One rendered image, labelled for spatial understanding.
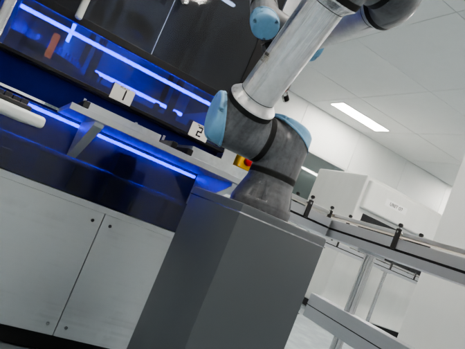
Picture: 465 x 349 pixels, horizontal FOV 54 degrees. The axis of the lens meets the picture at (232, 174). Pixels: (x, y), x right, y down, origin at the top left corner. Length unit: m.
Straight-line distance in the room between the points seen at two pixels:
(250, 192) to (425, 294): 1.81
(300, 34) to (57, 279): 1.30
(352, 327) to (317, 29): 1.51
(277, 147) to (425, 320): 1.81
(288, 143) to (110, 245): 0.99
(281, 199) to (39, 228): 1.02
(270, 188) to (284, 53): 0.30
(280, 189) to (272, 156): 0.08
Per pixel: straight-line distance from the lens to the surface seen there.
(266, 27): 1.23
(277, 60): 0.96
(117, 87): 1.80
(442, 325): 2.63
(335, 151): 8.04
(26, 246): 1.81
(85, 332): 1.94
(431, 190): 9.70
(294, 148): 1.07
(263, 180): 1.05
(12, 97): 1.29
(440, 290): 2.67
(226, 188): 1.61
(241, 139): 1.02
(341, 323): 2.22
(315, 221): 2.34
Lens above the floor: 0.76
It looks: 5 degrees up
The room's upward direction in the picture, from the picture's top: 22 degrees clockwise
